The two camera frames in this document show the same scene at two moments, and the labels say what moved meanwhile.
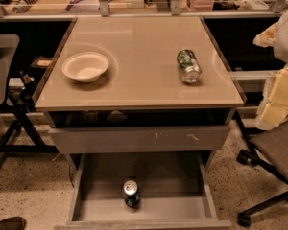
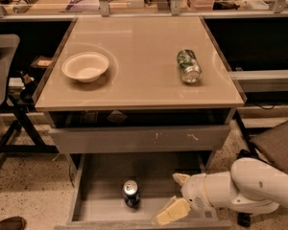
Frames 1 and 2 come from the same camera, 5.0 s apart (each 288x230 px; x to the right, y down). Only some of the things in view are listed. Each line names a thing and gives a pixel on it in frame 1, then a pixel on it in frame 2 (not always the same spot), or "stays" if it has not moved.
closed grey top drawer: [138, 139] stays
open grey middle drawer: [176, 193] stays
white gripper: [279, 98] -> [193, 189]
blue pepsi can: [131, 194] stays
